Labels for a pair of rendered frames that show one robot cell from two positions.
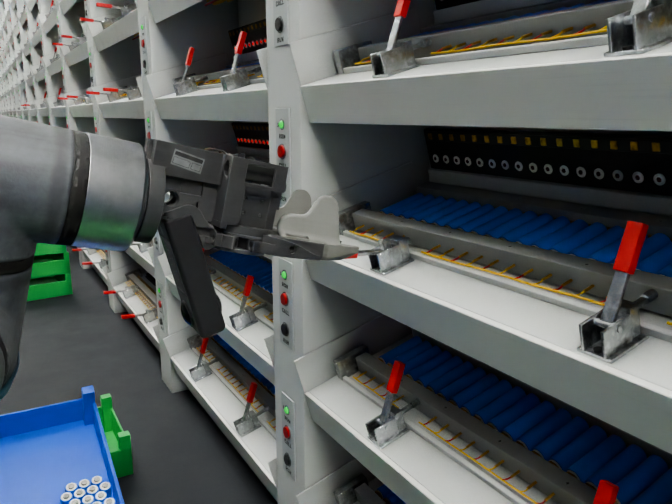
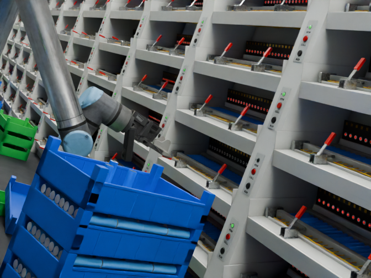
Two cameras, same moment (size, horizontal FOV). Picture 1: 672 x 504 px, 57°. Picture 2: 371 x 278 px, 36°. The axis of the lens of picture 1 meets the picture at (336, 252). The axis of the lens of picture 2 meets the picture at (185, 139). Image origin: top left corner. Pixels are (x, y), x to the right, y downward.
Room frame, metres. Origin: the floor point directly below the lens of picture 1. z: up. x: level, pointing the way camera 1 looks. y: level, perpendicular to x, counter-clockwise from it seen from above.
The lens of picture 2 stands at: (-1.40, -0.17, 0.71)
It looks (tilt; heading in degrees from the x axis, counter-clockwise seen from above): 3 degrees down; 4
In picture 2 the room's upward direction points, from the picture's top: 21 degrees clockwise
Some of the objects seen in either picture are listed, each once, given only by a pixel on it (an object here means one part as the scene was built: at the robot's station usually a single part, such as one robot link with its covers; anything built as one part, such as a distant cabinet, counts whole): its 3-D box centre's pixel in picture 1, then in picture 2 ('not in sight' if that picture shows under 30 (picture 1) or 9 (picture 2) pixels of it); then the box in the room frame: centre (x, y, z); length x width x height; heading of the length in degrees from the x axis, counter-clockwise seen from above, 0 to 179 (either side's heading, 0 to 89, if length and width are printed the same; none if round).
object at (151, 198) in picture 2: not in sight; (127, 183); (-0.27, -0.02, 0.52); 0.30 x 0.20 x 0.08; 137
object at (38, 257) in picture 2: not in sight; (100, 256); (-0.27, -0.02, 0.36); 0.30 x 0.20 x 0.08; 137
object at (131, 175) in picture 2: not in sight; (127, 185); (-0.27, -0.02, 0.52); 0.02 x 0.02 x 0.06
